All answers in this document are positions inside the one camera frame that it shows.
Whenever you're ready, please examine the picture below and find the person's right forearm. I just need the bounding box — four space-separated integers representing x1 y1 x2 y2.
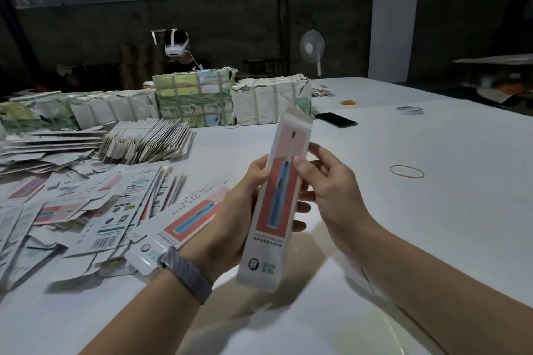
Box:
345 221 533 355

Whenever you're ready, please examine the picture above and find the white toothbrush carton box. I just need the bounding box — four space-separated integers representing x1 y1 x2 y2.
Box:
235 106 316 292

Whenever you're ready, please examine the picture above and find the white standing fan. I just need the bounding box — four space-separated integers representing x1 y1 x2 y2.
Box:
300 29 326 77

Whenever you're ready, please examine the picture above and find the person's left forearm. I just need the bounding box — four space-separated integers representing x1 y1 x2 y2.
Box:
82 271 201 355

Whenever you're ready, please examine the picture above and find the white head-mounted camera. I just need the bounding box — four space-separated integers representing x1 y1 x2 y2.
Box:
152 28 191 58

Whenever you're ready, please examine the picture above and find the black smartphone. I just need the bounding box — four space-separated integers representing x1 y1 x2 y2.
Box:
315 111 358 129

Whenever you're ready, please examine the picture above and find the grey band wristwatch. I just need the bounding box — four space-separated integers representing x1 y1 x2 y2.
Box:
158 246 214 305

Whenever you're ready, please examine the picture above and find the stack of brown cartons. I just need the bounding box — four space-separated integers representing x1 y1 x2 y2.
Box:
119 43 163 89

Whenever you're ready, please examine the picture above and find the person's right hand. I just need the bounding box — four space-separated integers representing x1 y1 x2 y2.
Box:
293 143 376 256

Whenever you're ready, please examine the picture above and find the thin tan rubber band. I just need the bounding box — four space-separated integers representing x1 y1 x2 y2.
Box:
390 164 426 179

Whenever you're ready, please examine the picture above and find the person's left hand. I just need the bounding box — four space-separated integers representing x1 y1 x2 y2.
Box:
183 153 273 283

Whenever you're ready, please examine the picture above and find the fanned stack of white cartons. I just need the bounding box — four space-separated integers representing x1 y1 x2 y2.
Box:
95 118 194 164

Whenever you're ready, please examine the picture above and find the dark wooden chair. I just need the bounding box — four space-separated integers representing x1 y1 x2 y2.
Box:
243 58 286 77

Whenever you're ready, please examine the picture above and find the pile of cartons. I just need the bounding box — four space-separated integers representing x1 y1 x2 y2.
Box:
0 121 230 293

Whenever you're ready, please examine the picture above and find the white board panel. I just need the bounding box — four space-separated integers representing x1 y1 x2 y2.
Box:
367 0 420 84

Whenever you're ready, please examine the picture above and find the green printed wrapped bundle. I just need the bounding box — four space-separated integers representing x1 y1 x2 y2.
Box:
152 67 238 128

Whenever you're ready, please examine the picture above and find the row of white wrapped bundles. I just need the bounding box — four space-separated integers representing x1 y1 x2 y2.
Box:
0 88 161 131

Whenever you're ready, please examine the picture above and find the white strapped wrapped bundle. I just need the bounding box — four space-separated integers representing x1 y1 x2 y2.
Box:
230 74 314 125

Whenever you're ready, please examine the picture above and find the cluttered side table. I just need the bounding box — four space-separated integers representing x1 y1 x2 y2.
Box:
454 53 533 110

